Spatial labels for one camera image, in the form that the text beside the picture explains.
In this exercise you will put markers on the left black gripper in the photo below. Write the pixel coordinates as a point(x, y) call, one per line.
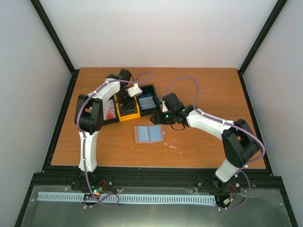
point(130, 101)

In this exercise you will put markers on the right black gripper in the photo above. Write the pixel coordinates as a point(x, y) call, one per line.
point(158, 119)

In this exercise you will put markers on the yellow card bin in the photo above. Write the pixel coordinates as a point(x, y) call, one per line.
point(127, 117)

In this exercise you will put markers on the black card bin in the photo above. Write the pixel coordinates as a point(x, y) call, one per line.
point(149, 89)
point(115, 120)

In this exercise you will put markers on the pink leather card holder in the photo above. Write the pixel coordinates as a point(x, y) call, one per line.
point(148, 134)

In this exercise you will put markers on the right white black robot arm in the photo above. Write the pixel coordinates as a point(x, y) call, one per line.
point(241, 146)

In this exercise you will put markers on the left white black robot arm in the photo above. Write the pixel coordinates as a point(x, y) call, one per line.
point(89, 119)

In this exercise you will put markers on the black card stack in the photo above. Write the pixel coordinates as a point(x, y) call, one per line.
point(127, 110)

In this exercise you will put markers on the white red card stack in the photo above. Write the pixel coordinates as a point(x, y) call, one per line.
point(109, 111)

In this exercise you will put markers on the blue card stack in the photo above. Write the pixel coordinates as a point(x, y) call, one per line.
point(147, 101)

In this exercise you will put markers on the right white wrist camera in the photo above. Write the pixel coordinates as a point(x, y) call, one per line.
point(163, 106)

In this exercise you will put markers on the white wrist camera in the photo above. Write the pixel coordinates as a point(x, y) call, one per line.
point(134, 90)
point(163, 106)

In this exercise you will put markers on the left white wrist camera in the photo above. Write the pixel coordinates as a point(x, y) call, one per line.
point(134, 90)

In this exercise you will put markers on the left controller board with wires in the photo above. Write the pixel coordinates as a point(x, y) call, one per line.
point(99, 188)

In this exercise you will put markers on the right connector with wires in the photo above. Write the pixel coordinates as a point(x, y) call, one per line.
point(232, 192)

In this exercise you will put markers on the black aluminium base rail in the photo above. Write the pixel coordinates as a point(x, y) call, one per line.
point(119, 177)

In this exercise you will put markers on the left black frame post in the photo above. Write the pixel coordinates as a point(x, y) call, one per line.
point(37, 5)

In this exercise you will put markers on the black frame post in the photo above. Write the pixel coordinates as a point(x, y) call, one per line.
point(37, 5)
point(275, 12)

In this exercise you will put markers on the light blue slotted cable duct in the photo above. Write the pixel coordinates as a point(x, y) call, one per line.
point(130, 198)

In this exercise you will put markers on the right black frame post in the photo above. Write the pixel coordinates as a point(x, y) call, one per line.
point(275, 12)

